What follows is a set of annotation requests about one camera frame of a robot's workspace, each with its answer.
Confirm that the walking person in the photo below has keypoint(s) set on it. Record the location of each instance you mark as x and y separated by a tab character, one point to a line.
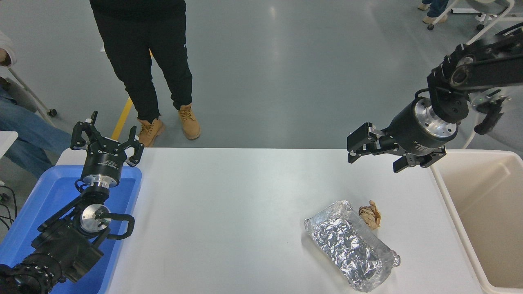
435	10

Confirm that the white wheeled chair base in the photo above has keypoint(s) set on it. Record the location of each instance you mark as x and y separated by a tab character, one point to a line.
490	14

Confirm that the standing person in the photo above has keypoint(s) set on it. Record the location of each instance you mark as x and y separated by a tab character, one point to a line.
135	49

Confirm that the foil tray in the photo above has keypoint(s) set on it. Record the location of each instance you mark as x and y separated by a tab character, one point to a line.
347	245

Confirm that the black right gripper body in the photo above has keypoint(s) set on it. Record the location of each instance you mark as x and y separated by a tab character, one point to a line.
408	130

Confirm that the crumpled tan paper ball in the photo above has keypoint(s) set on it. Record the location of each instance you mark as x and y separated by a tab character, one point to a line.
369	215

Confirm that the person's hand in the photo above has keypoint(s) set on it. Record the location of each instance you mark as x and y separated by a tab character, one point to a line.
5	58

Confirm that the blue plastic tray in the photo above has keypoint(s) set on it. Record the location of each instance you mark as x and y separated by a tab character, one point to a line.
45	196

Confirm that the white table corner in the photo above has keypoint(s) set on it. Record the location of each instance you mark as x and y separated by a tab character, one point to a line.
6	143

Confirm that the white chair leg with caster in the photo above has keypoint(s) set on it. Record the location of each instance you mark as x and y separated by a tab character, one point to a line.
32	96

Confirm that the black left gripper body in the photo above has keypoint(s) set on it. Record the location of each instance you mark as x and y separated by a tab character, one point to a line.
102	161

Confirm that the large pale bin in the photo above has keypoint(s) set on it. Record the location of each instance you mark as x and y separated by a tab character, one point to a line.
482	212

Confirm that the grey chair with white frame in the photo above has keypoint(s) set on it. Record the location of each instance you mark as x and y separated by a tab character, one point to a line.
506	134

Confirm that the seated person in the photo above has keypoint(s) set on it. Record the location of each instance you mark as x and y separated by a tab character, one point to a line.
28	130

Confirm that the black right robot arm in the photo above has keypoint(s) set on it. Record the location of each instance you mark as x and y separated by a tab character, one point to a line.
482	69

